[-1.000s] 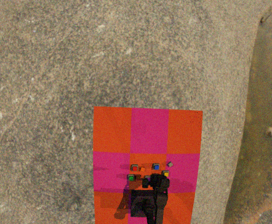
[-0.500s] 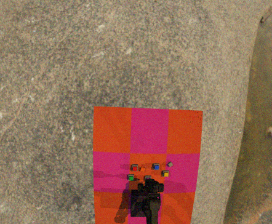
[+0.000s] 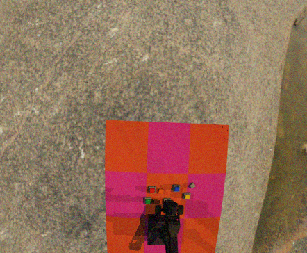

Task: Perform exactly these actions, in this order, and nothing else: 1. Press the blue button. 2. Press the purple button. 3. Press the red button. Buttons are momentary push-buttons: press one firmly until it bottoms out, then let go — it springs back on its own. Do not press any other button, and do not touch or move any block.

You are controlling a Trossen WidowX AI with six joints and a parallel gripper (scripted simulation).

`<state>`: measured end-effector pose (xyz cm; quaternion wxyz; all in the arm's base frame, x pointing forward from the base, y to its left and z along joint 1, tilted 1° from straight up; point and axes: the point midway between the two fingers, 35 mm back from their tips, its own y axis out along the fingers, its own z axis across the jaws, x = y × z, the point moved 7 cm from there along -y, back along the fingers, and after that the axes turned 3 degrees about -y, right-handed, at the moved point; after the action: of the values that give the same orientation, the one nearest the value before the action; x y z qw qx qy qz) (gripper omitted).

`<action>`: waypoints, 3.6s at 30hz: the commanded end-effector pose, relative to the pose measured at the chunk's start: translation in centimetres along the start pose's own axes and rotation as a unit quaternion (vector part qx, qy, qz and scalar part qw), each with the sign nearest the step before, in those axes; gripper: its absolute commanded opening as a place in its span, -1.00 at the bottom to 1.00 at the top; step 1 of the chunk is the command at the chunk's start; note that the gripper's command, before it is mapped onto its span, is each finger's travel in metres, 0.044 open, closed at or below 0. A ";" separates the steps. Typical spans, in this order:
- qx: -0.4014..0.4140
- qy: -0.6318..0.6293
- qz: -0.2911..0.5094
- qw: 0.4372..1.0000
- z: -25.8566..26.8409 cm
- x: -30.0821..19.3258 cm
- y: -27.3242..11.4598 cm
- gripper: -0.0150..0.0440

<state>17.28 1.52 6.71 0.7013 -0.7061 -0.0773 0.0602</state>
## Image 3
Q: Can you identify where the blue button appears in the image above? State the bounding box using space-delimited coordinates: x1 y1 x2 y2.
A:
173 184 180 192

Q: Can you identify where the red button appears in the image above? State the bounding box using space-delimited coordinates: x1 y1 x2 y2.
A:
149 186 156 193

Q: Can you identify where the green button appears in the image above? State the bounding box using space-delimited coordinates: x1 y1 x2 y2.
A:
145 197 151 204

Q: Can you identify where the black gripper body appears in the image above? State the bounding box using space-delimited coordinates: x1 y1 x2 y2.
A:
155 205 184 215

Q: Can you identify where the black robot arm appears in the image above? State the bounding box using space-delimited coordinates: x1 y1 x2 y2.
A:
160 200 181 253

